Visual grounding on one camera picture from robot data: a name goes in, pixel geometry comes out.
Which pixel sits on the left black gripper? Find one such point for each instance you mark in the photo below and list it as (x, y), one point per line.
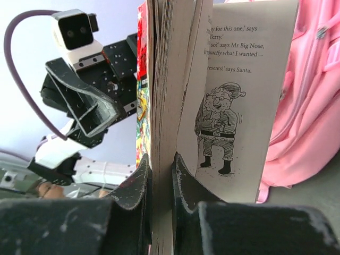
(96, 96)

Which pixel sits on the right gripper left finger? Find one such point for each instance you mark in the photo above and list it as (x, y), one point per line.
(115, 224)

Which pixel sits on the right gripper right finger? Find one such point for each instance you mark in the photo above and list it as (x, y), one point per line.
(204, 224)

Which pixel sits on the colourful patterned book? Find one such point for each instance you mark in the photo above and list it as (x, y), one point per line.
(210, 76)

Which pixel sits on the pink student backpack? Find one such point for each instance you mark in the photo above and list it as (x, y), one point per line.
(305, 135)

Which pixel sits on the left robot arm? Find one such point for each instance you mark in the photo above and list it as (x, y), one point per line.
(59, 161)

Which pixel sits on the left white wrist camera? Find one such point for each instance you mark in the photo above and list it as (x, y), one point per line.
(73, 32)

